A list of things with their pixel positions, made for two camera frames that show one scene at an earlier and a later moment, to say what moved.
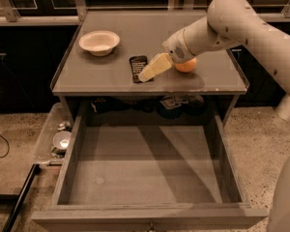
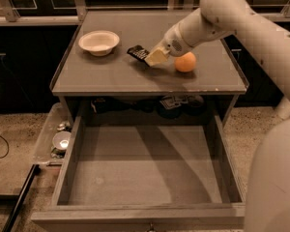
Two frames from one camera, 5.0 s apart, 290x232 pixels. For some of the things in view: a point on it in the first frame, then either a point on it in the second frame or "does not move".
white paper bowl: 100,43 does not move
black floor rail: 17,200 does not move
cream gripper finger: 156,66 → 158,56
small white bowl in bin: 62,139 does not move
